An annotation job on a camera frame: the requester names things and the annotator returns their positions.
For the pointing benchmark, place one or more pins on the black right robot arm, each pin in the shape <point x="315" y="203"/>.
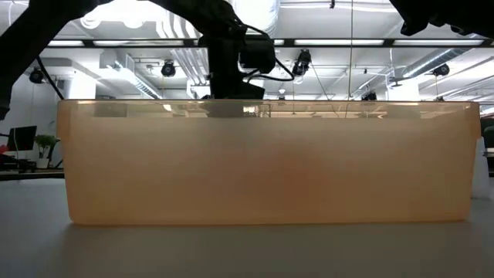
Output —
<point x="444" y="15"/>

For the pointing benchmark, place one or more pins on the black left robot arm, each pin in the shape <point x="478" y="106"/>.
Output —
<point x="23" y="46"/>

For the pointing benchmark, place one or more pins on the orange translucent plastic bin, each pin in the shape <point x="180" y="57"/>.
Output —
<point x="270" y="173"/>

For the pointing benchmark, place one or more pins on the linear ceiling light track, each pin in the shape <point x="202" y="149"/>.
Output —
<point x="239" y="42"/>

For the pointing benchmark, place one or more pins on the black ceiling spotlight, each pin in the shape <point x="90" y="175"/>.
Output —
<point x="370" y="95"/>
<point x="36" y="76"/>
<point x="168" y="69"/>
<point x="441" y="70"/>
<point x="302" y="62"/>

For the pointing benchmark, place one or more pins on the small green potted plant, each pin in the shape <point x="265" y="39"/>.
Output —
<point x="45" y="148"/>

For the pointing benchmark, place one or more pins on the black computer monitor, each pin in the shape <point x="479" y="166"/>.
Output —
<point x="22" y="137"/>

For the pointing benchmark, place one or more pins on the wooden workbench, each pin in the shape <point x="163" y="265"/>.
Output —
<point x="31" y="174"/>

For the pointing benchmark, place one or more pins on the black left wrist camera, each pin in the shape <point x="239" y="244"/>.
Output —
<point x="258" y="56"/>

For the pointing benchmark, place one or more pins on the white ventilation duct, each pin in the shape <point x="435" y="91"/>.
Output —
<point x="262" y="15"/>

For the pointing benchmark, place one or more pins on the silver ventilation duct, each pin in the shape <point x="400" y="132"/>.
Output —
<point x="432" y="62"/>

